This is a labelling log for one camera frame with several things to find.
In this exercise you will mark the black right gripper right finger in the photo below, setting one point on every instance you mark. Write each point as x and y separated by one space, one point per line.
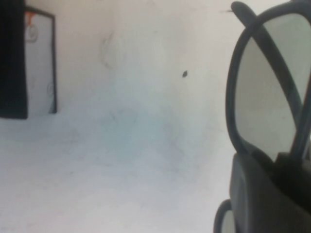
297 184

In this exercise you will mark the black glasses case white lining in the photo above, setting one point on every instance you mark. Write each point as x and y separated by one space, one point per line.
12 63

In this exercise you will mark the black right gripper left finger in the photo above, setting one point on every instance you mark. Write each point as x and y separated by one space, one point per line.
255 199

